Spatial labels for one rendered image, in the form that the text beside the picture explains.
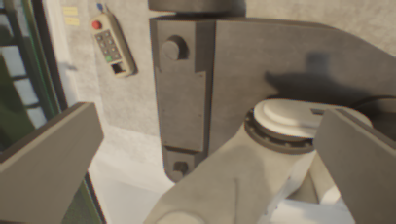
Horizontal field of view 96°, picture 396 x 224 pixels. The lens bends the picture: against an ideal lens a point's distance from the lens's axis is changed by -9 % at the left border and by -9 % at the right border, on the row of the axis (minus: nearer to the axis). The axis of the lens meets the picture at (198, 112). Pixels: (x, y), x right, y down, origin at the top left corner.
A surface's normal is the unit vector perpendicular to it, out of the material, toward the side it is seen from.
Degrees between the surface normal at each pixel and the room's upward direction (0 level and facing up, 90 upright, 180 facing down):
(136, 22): 0
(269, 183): 90
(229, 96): 0
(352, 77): 0
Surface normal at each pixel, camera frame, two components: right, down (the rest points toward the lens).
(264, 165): 0.02, -0.86
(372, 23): -0.22, 0.50
